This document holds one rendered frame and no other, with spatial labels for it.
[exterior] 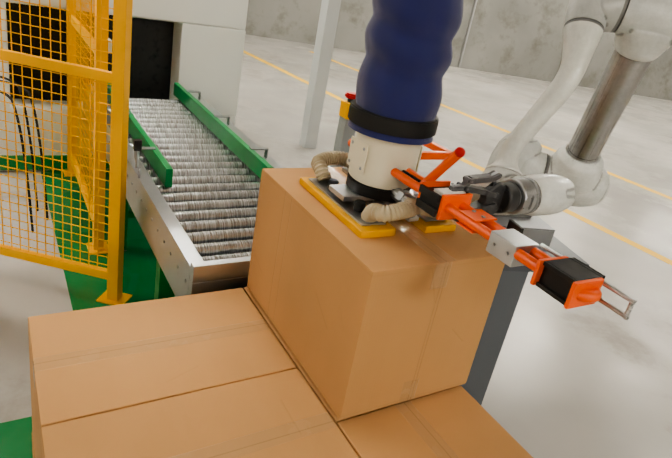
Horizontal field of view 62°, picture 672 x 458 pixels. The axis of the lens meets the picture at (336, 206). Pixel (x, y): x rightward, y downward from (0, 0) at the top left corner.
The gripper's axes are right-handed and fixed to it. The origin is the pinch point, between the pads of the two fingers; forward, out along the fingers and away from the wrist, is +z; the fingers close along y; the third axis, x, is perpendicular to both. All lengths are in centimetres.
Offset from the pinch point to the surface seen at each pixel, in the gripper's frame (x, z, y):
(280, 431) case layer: -3, 34, 54
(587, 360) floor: 33, -156, 109
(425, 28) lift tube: 16.4, 3.5, -34.1
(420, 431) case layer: -14, 2, 54
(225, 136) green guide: 190, -21, 48
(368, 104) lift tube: 23.3, 9.5, -15.0
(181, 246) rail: 76, 35, 49
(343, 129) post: 117, -47, 20
